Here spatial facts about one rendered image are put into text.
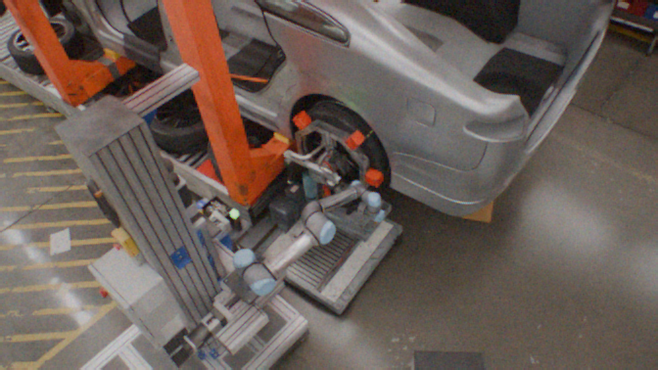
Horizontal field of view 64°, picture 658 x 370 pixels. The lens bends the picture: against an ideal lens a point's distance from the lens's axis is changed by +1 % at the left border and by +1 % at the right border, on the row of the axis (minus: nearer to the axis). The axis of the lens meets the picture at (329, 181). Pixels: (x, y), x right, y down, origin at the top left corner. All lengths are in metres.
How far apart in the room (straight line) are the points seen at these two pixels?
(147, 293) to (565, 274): 2.80
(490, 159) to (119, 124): 1.78
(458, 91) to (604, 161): 2.45
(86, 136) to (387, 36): 1.51
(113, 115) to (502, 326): 2.74
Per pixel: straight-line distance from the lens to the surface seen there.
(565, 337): 3.87
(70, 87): 4.86
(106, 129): 2.15
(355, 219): 3.87
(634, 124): 5.33
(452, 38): 4.15
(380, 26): 2.82
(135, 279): 2.67
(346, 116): 3.21
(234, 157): 3.32
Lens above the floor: 3.34
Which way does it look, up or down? 49 degrees down
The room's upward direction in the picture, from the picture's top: 6 degrees counter-clockwise
